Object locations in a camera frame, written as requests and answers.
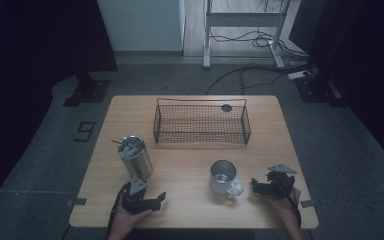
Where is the left hand-held gripper cable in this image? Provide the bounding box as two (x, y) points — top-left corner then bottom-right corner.
(103, 182), (130, 240)

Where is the white cabinet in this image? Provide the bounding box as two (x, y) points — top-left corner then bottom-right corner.
(96, 0), (186, 53)

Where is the white power strip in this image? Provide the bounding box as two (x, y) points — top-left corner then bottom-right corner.
(287, 69), (312, 81)

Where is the bundle of black floor cables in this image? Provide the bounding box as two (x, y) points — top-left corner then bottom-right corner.
(204, 28), (318, 96)

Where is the white metal mug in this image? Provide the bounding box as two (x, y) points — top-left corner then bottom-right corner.
(209, 159), (245, 198)

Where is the person's right hand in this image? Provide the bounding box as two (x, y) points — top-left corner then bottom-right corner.
(265, 186), (303, 225)

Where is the stainless steel tumbler with lid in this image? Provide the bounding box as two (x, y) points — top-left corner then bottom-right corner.
(111, 134), (154, 183)

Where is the black stand base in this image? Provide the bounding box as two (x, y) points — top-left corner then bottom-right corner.
(62, 71), (112, 108)
(294, 74), (348, 108)

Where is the person's left hand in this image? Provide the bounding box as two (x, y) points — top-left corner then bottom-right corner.
(112, 202), (153, 234)

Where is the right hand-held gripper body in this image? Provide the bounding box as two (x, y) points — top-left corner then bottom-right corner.
(258, 163), (298, 201)

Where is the right hand-held gripper cable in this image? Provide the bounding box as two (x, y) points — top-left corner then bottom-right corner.
(273, 179), (303, 229)

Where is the white metal desk frame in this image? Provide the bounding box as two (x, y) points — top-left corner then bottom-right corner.
(202, 0), (293, 70)

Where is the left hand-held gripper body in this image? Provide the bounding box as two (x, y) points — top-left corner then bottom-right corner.
(121, 176), (163, 215)

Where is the dark wire mesh basket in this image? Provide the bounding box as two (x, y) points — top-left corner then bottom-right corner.
(152, 97), (252, 146)

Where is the hand-held gripper cable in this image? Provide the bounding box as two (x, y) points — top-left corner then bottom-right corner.
(273, 179), (303, 229)
(103, 182), (130, 240)

